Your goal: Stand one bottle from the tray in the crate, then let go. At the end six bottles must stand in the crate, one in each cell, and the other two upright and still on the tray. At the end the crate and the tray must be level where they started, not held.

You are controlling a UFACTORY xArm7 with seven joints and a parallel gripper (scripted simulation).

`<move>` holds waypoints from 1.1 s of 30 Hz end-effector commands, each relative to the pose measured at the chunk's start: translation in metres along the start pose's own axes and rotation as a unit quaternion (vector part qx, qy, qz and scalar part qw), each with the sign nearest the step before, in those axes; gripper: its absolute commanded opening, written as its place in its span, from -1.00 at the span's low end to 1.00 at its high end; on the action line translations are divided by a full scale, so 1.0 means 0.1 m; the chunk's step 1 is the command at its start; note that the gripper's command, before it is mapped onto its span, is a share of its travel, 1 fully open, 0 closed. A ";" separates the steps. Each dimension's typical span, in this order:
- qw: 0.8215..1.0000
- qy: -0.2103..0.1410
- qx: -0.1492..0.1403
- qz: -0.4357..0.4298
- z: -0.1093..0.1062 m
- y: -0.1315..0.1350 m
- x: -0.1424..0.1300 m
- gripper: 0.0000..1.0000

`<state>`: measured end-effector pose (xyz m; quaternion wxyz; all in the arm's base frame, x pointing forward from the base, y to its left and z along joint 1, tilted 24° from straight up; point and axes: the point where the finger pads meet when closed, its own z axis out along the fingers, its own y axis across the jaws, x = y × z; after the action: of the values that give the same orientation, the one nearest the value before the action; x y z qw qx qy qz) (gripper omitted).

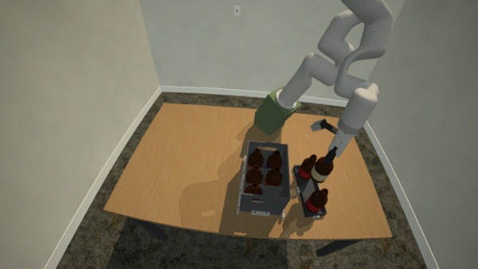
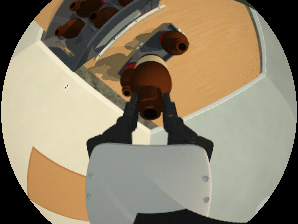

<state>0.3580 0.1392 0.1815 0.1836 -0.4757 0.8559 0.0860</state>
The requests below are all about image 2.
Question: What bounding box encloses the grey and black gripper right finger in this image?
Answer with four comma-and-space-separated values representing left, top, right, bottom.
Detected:
162, 92, 214, 163

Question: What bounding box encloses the dark grey crate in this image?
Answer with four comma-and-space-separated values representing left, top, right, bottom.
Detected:
43, 0, 160, 72

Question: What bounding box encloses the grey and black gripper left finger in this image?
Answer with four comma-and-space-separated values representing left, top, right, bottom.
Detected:
86, 92, 139, 159

